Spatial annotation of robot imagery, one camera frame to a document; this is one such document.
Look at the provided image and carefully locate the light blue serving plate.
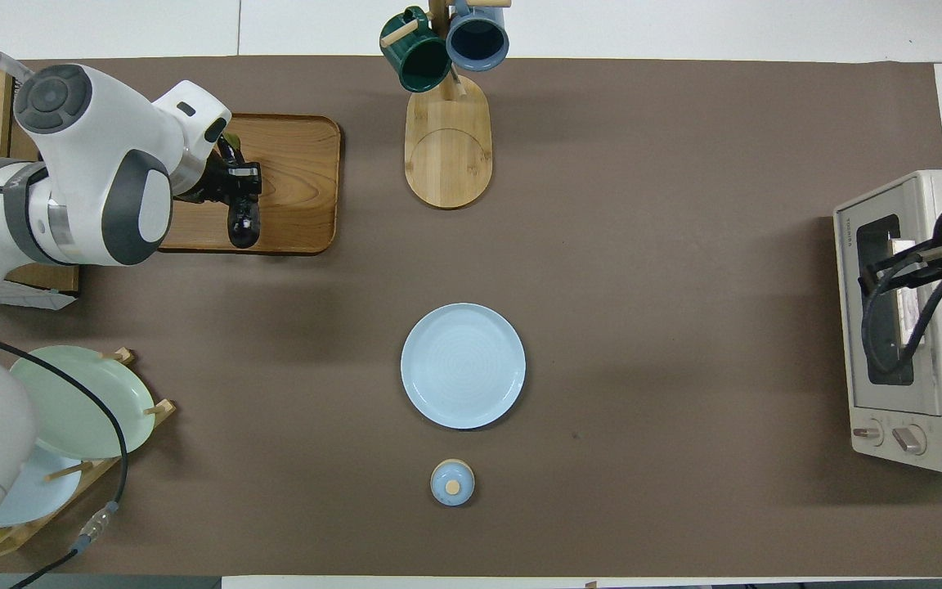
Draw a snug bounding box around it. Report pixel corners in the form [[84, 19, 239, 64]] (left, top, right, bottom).
[[400, 303, 527, 431]]

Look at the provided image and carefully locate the blue mug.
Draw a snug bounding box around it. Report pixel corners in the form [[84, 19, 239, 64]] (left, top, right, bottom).
[[445, 0, 511, 72]]

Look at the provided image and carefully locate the pale green plate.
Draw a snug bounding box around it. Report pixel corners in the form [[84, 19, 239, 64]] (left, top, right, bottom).
[[9, 345, 156, 460]]

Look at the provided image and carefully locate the wooden mug tree stand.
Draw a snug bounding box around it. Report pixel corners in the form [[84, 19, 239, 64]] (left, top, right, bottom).
[[379, 0, 513, 210]]

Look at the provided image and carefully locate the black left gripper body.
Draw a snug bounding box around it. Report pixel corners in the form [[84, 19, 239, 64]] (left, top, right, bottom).
[[172, 151, 232, 206]]

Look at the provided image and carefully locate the white toaster oven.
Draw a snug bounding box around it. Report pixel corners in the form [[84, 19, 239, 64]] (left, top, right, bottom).
[[833, 169, 942, 474]]

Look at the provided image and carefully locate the dark green mug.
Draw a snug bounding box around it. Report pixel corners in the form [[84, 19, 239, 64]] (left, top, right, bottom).
[[379, 7, 454, 93]]

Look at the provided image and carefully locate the wooden serving tray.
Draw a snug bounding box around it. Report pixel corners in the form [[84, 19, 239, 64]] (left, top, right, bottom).
[[156, 112, 343, 255]]

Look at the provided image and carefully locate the wooden plate rack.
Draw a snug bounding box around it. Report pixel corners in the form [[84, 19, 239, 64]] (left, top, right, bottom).
[[0, 348, 177, 560]]

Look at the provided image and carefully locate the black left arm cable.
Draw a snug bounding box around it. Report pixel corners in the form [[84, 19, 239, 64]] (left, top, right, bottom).
[[0, 321, 130, 589]]

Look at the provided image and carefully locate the brown table mat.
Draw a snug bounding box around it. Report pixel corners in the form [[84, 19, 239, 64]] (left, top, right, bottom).
[[0, 56, 942, 577]]

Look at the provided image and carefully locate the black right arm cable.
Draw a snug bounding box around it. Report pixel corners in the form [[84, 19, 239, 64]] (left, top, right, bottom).
[[860, 241, 942, 380]]

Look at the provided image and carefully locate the light blue racked plate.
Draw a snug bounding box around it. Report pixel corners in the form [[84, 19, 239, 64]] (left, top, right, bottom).
[[0, 444, 83, 528]]

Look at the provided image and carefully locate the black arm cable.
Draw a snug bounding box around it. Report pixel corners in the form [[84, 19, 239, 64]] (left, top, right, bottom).
[[0, 321, 130, 589], [860, 241, 942, 380]]

